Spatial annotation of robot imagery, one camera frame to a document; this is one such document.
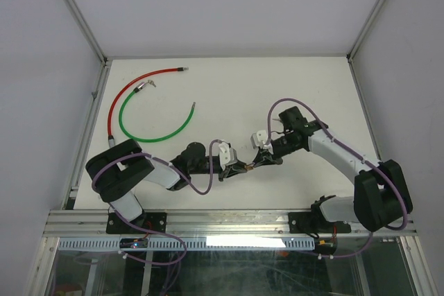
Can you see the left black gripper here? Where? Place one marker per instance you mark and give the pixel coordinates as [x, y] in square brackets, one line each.
[231, 170]

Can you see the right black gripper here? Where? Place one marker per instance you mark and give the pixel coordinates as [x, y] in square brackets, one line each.
[270, 158]

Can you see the large brass padlock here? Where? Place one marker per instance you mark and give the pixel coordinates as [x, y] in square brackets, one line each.
[249, 166]

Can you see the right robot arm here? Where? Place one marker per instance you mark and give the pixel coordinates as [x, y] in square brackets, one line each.
[380, 194]

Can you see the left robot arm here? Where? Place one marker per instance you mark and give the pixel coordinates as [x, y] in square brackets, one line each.
[117, 171]

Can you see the green lock keys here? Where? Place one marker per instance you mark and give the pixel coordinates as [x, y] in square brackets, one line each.
[151, 82]

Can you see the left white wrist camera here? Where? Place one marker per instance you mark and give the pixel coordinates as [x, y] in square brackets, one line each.
[227, 154]

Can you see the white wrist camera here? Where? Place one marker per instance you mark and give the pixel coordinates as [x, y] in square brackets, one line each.
[227, 154]
[259, 140]

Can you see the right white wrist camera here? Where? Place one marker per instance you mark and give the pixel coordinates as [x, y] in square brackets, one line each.
[259, 140]

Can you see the right black mount plate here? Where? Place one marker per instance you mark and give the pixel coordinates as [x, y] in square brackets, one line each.
[300, 222]

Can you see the black mount plate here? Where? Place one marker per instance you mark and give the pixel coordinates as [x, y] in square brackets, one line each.
[155, 221]
[300, 222]

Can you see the slotted cable duct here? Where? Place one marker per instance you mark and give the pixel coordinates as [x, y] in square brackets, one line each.
[218, 243]

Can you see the red cable lock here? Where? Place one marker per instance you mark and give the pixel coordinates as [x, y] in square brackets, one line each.
[138, 84]

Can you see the left black mount plate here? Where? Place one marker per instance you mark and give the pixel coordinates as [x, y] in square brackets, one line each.
[155, 221]

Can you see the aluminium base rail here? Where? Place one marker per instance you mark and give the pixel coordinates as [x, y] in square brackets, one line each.
[182, 223]

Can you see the right aluminium frame post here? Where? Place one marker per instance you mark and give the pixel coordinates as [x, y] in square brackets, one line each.
[365, 29]

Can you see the aluminium frame post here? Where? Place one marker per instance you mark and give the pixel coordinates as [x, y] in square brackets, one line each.
[365, 29]
[81, 22]

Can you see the left aluminium frame post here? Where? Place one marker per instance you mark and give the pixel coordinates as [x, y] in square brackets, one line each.
[81, 22]

